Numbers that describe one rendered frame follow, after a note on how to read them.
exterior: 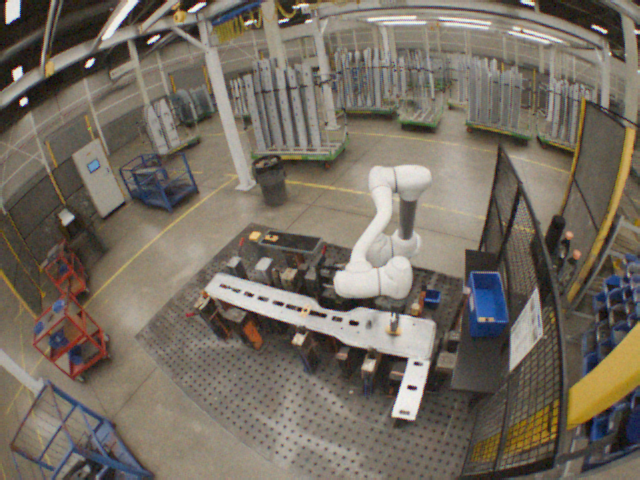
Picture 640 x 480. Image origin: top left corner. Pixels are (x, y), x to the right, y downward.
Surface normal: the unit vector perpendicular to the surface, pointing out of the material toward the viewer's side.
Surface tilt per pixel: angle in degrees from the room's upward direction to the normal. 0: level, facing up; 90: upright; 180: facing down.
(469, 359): 0
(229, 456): 0
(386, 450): 0
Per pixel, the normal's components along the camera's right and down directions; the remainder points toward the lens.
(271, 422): -0.15, -0.77
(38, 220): 0.84, 0.19
